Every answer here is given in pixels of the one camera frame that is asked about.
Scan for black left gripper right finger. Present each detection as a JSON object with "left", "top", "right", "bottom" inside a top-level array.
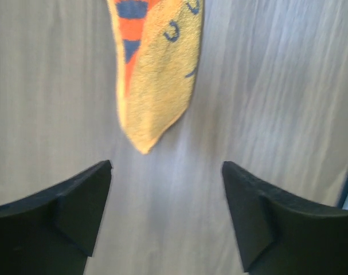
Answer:
[{"left": 222, "top": 161, "right": 348, "bottom": 274}]

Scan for orange towel with blue spots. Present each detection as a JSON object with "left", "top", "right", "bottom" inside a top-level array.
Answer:
[{"left": 107, "top": 1, "right": 204, "bottom": 154}]

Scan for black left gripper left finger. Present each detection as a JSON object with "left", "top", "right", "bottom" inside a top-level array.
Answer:
[{"left": 0, "top": 160, "right": 112, "bottom": 275}]

